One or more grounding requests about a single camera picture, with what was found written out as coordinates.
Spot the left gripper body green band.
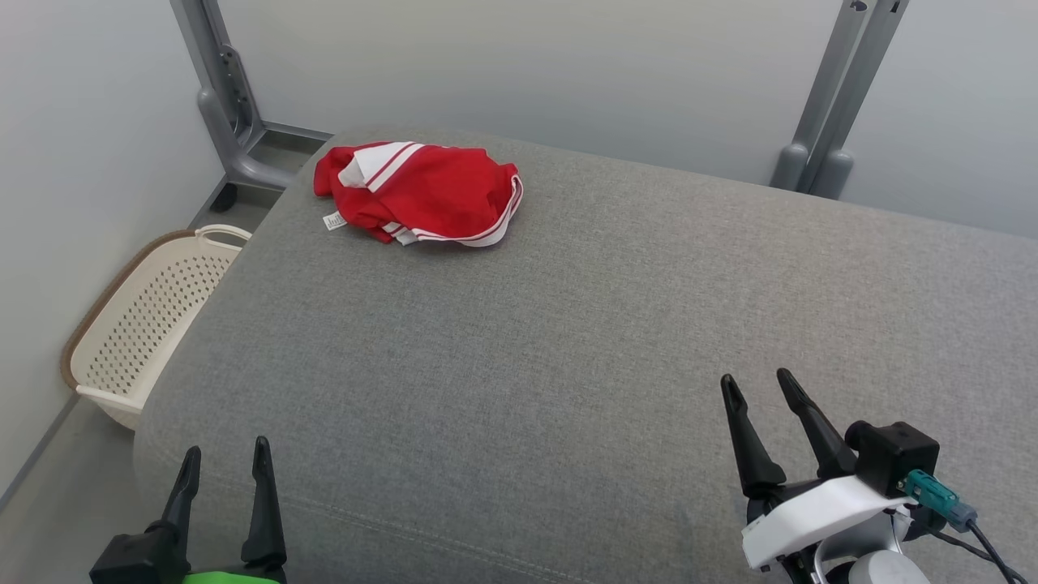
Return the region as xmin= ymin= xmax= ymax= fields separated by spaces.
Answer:
xmin=182 ymin=564 xmax=290 ymax=584

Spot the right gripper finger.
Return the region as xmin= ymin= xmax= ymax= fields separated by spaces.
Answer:
xmin=776 ymin=368 xmax=859 ymax=481
xmin=720 ymin=374 xmax=787 ymax=499

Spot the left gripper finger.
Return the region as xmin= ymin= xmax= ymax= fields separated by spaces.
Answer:
xmin=242 ymin=436 xmax=288 ymax=569
xmin=158 ymin=446 xmax=202 ymax=561

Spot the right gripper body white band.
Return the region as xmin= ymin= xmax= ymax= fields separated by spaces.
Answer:
xmin=740 ymin=474 xmax=917 ymax=584

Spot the red basketball jersey white trim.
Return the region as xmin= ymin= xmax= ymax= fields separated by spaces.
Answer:
xmin=313 ymin=141 xmax=525 ymax=249

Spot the cream plastic laundry basket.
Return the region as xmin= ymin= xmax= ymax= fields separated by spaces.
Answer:
xmin=61 ymin=225 xmax=254 ymax=431

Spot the teal right camera cable plug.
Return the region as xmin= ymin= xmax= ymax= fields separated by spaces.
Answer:
xmin=902 ymin=469 xmax=980 ymax=532

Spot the thin black right gripper cable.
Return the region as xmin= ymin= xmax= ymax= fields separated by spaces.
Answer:
xmin=912 ymin=519 xmax=1010 ymax=569

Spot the black right camera cable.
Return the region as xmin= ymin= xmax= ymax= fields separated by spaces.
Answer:
xmin=965 ymin=519 xmax=1031 ymax=584

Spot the grey partition post with base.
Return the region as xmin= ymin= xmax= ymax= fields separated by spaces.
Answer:
xmin=170 ymin=0 xmax=333 ymax=192

